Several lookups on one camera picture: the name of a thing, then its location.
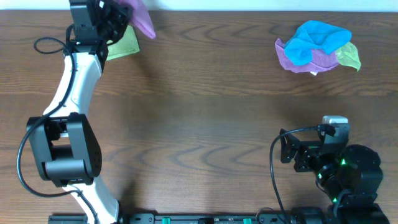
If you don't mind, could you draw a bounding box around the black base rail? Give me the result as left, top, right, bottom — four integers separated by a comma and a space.
47, 212, 288, 224

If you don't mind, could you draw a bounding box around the crumpled green cloth in pile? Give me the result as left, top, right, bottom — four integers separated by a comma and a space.
335, 42, 361, 72

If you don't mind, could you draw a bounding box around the blue microfiber cloth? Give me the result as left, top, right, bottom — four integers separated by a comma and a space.
284, 21, 352, 66

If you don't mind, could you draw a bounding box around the folded green cloth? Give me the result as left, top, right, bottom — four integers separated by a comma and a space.
107, 26, 140, 60

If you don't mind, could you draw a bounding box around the purple microfiber cloth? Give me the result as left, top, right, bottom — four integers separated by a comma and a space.
117, 0, 156, 39

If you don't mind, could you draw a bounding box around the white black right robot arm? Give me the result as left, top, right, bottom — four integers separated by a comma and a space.
279, 124, 389, 223

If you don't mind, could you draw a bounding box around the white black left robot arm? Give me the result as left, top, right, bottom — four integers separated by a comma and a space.
22, 0, 132, 223

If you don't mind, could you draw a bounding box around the purple cloth in pile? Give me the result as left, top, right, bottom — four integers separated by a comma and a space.
275, 39, 340, 76

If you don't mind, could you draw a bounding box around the black right camera cable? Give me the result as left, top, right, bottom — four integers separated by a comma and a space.
269, 124, 336, 224

